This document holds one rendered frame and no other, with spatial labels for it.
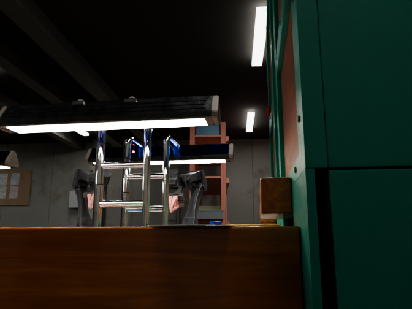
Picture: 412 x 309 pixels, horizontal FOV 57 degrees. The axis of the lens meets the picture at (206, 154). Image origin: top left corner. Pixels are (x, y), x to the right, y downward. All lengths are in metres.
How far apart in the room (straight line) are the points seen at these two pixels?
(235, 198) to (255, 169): 0.83
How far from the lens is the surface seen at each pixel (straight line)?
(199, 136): 5.89
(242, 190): 8.72
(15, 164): 1.88
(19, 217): 10.09
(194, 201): 2.11
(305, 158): 0.53
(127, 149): 1.45
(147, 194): 1.15
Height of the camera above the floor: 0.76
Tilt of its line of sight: 12 degrees up
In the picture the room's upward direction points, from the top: straight up
